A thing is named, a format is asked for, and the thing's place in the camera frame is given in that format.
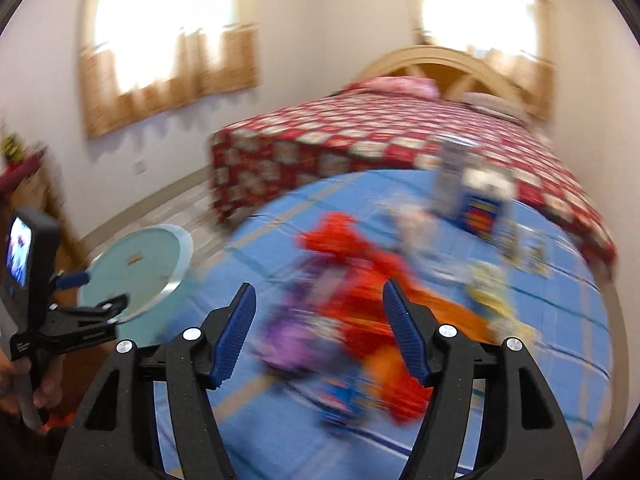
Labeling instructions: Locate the cream wooden headboard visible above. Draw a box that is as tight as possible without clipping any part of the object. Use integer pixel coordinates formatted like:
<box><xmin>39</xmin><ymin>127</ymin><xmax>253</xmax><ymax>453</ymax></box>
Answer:
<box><xmin>352</xmin><ymin>46</ymin><xmax>525</xmax><ymax>107</ymax></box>

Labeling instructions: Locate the green cloth on desk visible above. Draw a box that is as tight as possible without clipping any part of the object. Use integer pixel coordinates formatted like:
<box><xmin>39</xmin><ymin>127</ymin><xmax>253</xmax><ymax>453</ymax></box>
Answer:
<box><xmin>1</xmin><ymin>133</ymin><xmax>25</xmax><ymax>166</ymax></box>

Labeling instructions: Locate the blue checked tablecloth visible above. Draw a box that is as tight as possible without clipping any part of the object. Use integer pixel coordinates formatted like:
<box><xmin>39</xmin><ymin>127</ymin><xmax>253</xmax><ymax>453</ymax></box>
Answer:
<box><xmin>172</xmin><ymin>170</ymin><xmax>612</xmax><ymax>479</ymax></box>

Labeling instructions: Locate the blue Look milk carton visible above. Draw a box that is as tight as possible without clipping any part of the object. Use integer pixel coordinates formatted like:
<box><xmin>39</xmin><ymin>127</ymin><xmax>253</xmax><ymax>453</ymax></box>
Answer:
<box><xmin>456</xmin><ymin>164</ymin><xmax>515</xmax><ymax>240</ymax></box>

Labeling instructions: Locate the brown wooden desk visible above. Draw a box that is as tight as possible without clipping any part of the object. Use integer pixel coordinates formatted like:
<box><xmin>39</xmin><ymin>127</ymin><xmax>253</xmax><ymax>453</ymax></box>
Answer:
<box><xmin>1</xmin><ymin>143</ymin><xmax>88</xmax><ymax>271</ymax></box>

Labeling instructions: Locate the back window beige curtain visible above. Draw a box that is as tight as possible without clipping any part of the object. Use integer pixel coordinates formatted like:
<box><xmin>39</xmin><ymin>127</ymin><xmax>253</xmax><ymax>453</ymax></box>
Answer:
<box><xmin>408</xmin><ymin>0</ymin><xmax>554</xmax><ymax>120</ymax></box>

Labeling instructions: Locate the wall power socket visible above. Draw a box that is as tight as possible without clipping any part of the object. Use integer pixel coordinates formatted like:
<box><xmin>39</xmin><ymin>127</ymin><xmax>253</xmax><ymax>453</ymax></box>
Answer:
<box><xmin>134</xmin><ymin>159</ymin><xmax>146</xmax><ymax>174</ymax></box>

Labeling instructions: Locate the orange blue snack wrapper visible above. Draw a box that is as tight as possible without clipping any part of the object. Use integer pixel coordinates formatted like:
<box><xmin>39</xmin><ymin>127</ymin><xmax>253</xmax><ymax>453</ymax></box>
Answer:
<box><xmin>318</xmin><ymin>346</ymin><xmax>402</xmax><ymax>431</ymax></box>

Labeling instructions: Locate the striped pillow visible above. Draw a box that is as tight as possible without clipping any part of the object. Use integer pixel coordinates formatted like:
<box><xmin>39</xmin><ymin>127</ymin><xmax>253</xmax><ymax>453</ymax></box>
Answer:
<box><xmin>460</xmin><ymin>92</ymin><xmax>530</xmax><ymax>125</ymax></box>

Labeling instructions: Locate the clear bag with red print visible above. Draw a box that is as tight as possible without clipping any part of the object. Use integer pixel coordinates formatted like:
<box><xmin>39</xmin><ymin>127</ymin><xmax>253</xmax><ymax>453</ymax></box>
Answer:
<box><xmin>385</xmin><ymin>203</ymin><xmax>437</xmax><ymax>266</ymax></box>

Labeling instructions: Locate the right clear snack packet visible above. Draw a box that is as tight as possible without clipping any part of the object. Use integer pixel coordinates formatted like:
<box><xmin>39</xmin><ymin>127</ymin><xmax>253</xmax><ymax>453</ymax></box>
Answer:
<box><xmin>520</xmin><ymin>228</ymin><xmax>548</xmax><ymax>278</ymax></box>

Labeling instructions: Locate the red foam fruit net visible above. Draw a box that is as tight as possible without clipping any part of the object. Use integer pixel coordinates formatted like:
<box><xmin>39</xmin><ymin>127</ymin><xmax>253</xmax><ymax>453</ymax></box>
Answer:
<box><xmin>297</xmin><ymin>211</ymin><xmax>432</xmax><ymax>424</ymax></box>

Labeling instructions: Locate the left window beige curtain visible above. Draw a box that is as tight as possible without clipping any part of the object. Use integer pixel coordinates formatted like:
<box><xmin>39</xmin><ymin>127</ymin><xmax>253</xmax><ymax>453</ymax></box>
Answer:
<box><xmin>78</xmin><ymin>0</ymin><xmax>259</xmax><ymax>138</ymax></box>

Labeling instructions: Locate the tall white milk carton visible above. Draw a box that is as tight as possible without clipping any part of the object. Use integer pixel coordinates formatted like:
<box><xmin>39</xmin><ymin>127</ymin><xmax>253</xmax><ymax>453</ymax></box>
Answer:
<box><xmin>431</xmin><ymin>136</ymin><xmax>476</xmax><ymax>219</ymax></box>

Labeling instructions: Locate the red patterned bedspread bed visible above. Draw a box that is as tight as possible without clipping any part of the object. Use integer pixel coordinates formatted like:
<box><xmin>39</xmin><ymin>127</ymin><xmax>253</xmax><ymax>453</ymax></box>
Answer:
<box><xmin>209</xmin><ymin>89</ymin><xmax>618</xmax><ymax>270</ymax></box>

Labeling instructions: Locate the clear snack packet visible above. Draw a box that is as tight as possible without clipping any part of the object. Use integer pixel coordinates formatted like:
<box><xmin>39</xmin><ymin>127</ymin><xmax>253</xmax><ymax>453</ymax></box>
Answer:
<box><xmin>520</xmin><ymin>228</ymin><xmax>548</xmax><ymax>278</ymax></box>
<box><xmin>496</xmin><ymin>220</ymin><xmax>521</xmax><ymax>266</ymax></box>

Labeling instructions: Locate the light blue trash bin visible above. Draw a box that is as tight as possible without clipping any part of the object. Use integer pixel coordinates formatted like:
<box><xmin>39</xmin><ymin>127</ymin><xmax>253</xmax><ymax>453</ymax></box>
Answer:
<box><xmin>77</xmin><ymin>224</ymin><xmax>196</xmax><ymax>347</ymax></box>

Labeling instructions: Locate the long orange snack bag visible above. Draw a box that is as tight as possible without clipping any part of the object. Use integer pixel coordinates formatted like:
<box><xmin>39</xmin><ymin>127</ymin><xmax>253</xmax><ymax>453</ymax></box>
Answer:
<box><xmin>408</xmin><ymin>288</ymin><xmax>498</xmax><ymax>344</ymax></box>

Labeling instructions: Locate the pink floral pillow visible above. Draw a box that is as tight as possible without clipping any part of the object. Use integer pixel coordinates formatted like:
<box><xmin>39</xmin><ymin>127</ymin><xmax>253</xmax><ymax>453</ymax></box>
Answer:
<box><xmin>343</xmin><ymin>76</ymin><xmax>440</xmax><ymax>101</ymax></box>

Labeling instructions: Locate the person's left hand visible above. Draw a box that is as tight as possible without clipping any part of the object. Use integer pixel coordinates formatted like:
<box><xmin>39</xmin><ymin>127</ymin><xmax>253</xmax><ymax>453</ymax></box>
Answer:
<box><xmin>0</xmin><ymin>343</ymin><xmax>65</xmax><ymax>416</ymax></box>

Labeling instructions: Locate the window beige curtain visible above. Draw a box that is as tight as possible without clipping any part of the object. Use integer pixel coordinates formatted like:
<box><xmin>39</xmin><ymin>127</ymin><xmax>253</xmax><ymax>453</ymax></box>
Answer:
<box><xmin>408</xmin><ymin>0</ymin><xmax>554</xmax><ymax>120</ymax></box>
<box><xmin>78</xmin><ymin>0</ymin><xmax>259</xmax><ymax>138</ymax></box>

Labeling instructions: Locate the purple snack wrapper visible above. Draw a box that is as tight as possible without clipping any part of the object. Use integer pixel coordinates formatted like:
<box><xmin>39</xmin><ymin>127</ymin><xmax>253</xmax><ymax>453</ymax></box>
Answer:
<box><xmin>253</xmin><ymin>257</ymin><xmax>347</xmax><ymax>376</ymax></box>

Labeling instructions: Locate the left clear snack packet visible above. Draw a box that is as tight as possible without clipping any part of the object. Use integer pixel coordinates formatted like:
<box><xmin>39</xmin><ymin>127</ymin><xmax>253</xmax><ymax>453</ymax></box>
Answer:
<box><xmin>496</xmin><ymin>220</ymin><xmax>521</xmax><ymax>266</ymax></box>

